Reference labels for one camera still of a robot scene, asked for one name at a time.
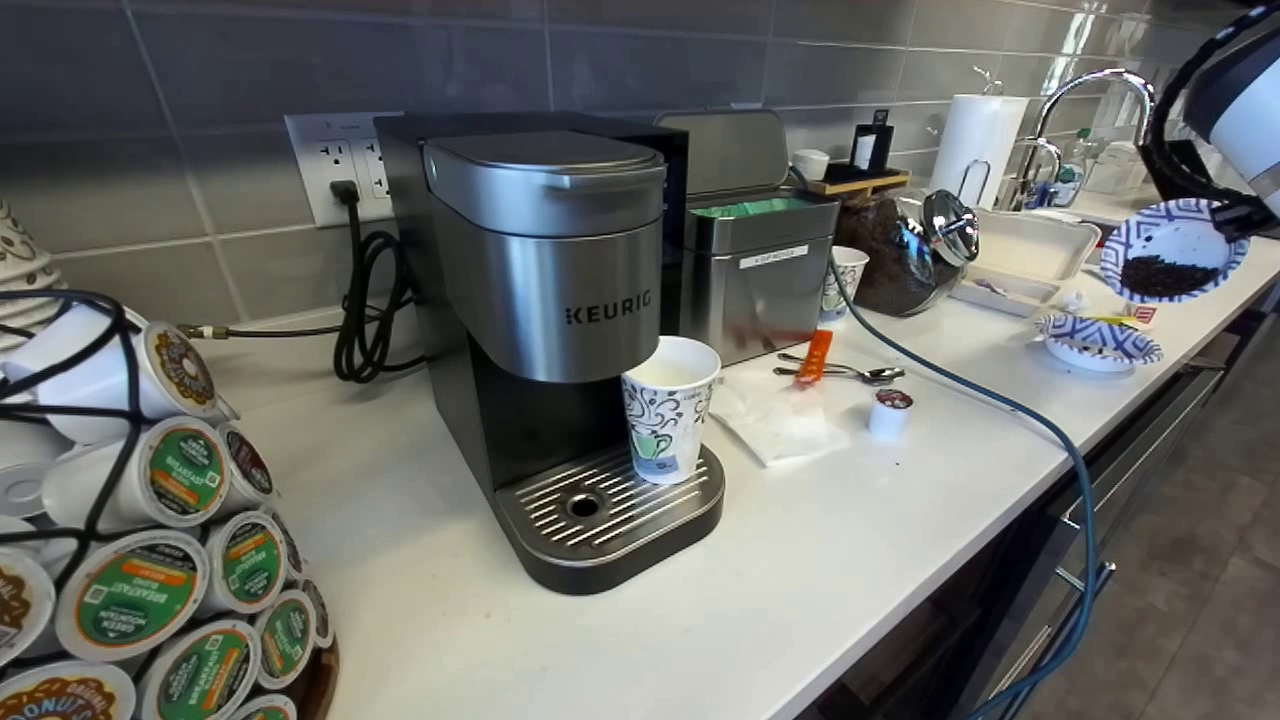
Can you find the brown lid coffee pod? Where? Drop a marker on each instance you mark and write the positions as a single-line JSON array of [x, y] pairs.
[[182, 367], [19, 601], [60, 697]]

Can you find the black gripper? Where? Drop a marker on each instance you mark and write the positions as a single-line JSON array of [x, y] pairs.
[[1255, 221]]

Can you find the small white cup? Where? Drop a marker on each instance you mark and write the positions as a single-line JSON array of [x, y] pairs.
[[811, 166]]

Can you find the orange plastic stick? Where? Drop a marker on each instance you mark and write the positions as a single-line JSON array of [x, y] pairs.
[[813, 358]]

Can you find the white wall outlet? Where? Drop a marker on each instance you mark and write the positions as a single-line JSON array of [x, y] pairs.
[[313, 154]]

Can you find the dark lid coffee pod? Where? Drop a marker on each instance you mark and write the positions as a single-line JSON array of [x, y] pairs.
[[250, 466]]

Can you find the green lid coffee pod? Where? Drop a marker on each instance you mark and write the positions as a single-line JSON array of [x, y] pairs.
[[264, 710], [133, 599], [184, 475], [202, 674], [250, 562], [285, 637]]

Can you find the metal paper towel holder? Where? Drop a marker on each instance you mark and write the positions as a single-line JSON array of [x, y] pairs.
[[976, 187]]

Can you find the crumpled white paper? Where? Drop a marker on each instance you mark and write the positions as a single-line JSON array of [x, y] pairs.
[[1068, 302]]

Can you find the blue green patterned paper cup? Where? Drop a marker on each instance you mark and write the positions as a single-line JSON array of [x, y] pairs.
[[667, 412]]

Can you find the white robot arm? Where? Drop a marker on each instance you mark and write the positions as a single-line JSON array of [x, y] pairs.
[[1246, 124]]

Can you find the black container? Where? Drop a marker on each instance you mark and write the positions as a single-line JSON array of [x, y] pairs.
[[873, 140]]

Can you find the white maroon lid coffee pod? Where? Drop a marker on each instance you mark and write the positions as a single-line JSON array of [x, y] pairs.
[[888, 418]]

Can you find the white paper towel roll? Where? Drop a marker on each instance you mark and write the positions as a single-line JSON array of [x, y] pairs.
[[983, 147]]

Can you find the blue patterned paper bowl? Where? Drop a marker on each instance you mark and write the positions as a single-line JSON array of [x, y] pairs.
[[1161, 225], [1103, 349]]

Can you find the brown coffee beans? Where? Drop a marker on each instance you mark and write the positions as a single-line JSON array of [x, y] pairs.
[[1164, 277]]

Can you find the steel napkin dispenser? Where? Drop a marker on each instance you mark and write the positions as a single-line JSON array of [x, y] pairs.
[[762, 284]]

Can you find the metal spoon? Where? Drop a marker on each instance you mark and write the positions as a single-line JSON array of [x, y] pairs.
[[880, 375]]

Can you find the beige clamshell takeout container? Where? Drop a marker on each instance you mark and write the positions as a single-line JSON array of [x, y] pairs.
[[1027, 244]]

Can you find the chrome faucet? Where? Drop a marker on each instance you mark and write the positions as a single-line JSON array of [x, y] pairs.
[[1050, 113]]

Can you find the small patterned paper cup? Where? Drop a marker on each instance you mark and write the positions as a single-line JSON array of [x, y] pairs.
[[846, 272]]

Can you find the white napkin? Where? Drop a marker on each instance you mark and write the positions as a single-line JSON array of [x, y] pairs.
[[782, 425]]

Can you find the white ridged paper stack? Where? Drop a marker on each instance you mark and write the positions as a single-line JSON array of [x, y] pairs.
[[21, 266]]

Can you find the silver black Keurig machine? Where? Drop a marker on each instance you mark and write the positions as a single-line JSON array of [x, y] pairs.
[[560, 266]]

